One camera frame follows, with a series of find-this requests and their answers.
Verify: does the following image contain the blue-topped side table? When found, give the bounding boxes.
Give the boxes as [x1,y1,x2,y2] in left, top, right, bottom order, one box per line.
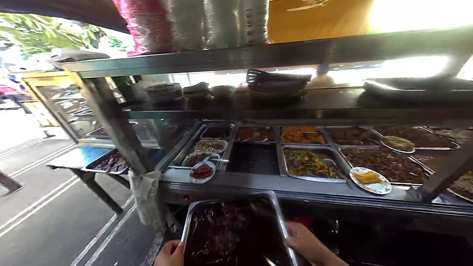
[47,143,165,215]

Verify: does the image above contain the person's right forearm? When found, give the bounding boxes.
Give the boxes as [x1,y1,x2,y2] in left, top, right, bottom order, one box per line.
[319,247,350,266]

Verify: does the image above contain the steel pan with vegetables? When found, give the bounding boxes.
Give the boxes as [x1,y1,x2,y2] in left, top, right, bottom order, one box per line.
[282,144,348,183]

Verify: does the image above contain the green yellow vegetable dish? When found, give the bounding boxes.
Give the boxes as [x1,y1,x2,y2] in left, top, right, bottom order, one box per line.
[285,149,344,179]

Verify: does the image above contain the steel pan with red stew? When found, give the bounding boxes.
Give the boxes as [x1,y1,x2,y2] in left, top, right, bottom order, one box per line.
[235,126,276,143]

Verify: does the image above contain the black slotted spatula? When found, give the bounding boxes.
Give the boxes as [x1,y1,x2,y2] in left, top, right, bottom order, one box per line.
[246,69,272,83]

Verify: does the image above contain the clear plastic-wrapped cup stacks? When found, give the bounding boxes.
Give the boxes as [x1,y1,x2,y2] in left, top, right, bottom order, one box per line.
[165,0,270,51]

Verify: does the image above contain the stack of large plates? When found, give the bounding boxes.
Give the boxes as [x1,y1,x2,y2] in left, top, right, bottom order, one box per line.
[247,72,312,104]

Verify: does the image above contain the serving spoon in vegetables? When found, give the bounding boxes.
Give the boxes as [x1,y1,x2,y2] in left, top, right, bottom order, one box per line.
[323,158,342,179]

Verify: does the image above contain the flat fried food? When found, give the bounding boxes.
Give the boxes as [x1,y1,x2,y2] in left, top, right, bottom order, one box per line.
[382,136,415,151]

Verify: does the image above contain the dark meat stew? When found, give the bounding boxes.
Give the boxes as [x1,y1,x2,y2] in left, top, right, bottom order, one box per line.
[184,196,289,266]

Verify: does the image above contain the yellow omelette roll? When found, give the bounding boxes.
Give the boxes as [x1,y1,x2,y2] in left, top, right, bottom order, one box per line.
[354,171,382,184]

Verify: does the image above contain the white bowl with brown food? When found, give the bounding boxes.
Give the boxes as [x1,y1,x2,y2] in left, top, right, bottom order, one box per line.
[182,152,221,168]

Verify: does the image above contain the steel food display counter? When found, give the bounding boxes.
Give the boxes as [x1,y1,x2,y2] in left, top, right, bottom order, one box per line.
[64,26,473,266]

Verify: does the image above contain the grey cloth bundle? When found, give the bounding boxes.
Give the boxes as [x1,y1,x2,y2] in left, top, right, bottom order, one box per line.
[50,48,111,70]

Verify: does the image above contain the steel pan, brown chopped meat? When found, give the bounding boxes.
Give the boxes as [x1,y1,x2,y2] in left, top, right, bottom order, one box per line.
[339,146,431,185]

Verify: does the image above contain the steel tray with dark food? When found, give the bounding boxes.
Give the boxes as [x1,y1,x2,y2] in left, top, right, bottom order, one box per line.
[83,148,130,174]

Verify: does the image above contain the person's right hand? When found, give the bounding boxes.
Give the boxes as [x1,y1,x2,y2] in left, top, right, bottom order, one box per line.
[285,221,329,262]

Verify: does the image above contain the steel pan with orange food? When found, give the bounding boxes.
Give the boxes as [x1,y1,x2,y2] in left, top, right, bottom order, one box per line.
[279,126,327,145]

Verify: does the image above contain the green trees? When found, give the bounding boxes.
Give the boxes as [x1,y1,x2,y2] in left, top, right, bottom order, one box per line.
[0,13,128,60]

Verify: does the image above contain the yellow banner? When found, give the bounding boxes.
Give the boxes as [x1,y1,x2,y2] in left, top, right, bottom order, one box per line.
[268,0,374,44]

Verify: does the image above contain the pink plastic-wrapped cup stack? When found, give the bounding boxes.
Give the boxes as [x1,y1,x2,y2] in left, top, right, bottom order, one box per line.
[113,0,174,57]

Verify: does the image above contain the floral plate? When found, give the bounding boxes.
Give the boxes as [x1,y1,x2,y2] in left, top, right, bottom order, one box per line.
[349,167,392,195]

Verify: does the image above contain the person's left hand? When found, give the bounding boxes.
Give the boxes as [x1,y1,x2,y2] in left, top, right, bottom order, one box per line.
[154,240,185,266]

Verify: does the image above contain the orange shredded food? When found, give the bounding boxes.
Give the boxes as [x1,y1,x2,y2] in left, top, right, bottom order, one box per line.
[282,127,324,144]

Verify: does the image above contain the white bowl with noodles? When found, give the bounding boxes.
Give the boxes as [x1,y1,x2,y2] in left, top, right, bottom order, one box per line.
[195,139,228,153]

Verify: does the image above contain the steel pan with reddish-brown meat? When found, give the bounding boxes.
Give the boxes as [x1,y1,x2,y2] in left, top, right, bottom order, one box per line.
[327,127,378,147]

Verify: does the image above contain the wide steel pan, fried food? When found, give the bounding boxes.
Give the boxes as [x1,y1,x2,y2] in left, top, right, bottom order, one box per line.
[372,126,460,150]

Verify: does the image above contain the stack of white plates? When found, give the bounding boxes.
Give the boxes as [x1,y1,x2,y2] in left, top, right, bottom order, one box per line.
[146,83,183,102]

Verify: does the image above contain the plate with flat fried food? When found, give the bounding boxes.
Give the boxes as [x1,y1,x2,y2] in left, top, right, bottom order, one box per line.
[380,135,416,153]

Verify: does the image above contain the deep steel tray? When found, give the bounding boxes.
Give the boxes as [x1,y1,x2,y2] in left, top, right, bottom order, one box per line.
[181,191,299,266]

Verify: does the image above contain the small dark steel pan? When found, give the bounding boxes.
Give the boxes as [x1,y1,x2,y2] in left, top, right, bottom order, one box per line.
[200,125,234,140]

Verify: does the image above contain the small oval white plate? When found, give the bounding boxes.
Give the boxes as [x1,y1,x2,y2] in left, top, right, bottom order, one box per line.
[190,161,216,184]

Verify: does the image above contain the red sauce food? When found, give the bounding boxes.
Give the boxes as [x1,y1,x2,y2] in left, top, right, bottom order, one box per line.
[191,164,214,179]

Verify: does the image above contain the empty black pan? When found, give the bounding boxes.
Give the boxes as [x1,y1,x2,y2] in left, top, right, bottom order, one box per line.
[226,141,280,176]

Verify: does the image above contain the white plastic bag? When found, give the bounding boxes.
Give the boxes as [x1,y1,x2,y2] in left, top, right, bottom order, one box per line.
[128,168,165,228]

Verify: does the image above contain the brown chopped meat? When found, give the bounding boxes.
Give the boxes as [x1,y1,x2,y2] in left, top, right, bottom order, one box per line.
[342,148,428,184]

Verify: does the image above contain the yellow-framed glass display case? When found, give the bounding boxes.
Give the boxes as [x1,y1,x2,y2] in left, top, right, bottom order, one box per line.
[21,70,138,145]

